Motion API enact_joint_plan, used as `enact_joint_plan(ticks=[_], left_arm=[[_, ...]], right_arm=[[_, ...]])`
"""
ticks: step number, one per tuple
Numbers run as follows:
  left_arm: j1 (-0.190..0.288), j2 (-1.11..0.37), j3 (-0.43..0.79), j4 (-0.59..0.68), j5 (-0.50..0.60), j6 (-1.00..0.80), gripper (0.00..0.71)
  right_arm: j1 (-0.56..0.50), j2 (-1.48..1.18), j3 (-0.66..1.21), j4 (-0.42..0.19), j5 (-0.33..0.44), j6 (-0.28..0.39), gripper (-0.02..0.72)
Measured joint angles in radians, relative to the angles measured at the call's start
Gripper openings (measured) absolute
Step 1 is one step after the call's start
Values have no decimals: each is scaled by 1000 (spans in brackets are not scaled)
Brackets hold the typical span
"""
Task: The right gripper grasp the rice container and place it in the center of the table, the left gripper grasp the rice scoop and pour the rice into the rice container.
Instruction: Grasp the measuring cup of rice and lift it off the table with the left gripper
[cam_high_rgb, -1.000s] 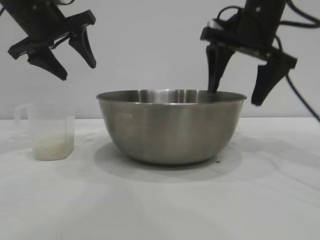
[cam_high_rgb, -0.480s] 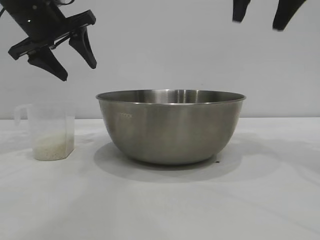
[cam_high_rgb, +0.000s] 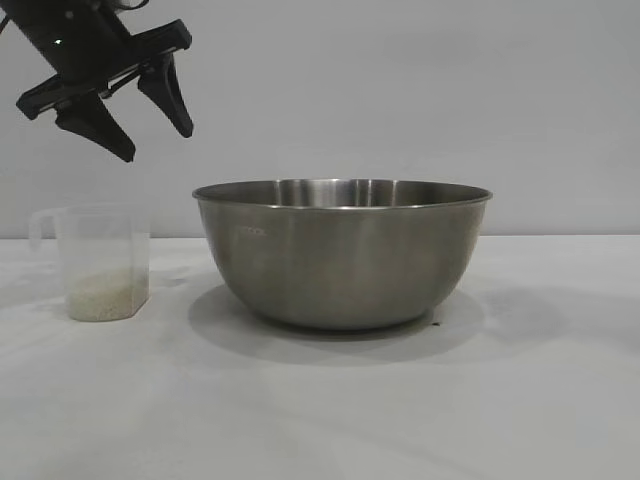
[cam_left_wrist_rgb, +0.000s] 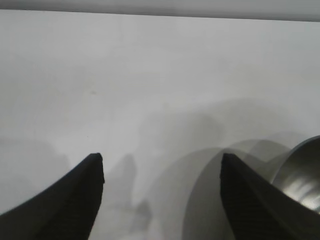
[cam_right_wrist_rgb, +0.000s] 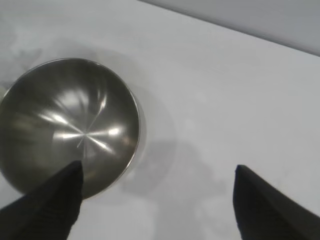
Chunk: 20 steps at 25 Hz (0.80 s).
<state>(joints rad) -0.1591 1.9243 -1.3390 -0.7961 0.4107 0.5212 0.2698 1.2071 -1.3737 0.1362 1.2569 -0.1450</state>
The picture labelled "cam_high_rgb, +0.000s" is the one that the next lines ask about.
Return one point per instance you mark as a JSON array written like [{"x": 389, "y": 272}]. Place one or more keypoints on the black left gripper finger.
[
  {"x": 102, "y": 126},
  {"x": 169, "y": 96}
]

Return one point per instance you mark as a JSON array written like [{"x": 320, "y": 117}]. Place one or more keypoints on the clear plastic measuring cup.
[{"x": 100, "y": 240}]

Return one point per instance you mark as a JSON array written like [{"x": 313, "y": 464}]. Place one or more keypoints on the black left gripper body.
[{"x": 75, "y": 45}]

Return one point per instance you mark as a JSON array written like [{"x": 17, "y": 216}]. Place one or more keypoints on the white rice grains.
[{"x": 100, "y": 300}]

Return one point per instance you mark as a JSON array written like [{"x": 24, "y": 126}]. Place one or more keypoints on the stainless steel mixing bowl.
[{"x": 340, "y": 260}]

